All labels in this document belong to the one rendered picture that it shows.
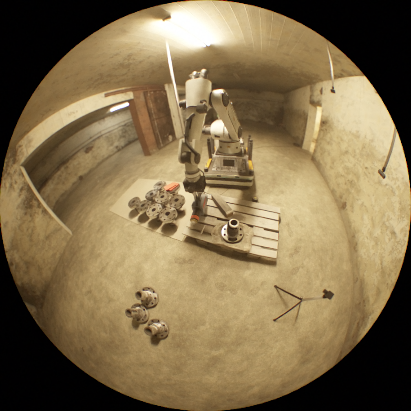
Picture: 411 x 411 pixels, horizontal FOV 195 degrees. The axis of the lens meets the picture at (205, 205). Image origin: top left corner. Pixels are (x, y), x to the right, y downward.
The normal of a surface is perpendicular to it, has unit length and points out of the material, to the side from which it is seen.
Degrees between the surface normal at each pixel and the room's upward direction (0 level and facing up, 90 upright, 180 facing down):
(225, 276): 0
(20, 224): 90
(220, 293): 0
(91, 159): 90
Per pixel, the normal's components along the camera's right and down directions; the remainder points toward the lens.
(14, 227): 0.92, 0.20
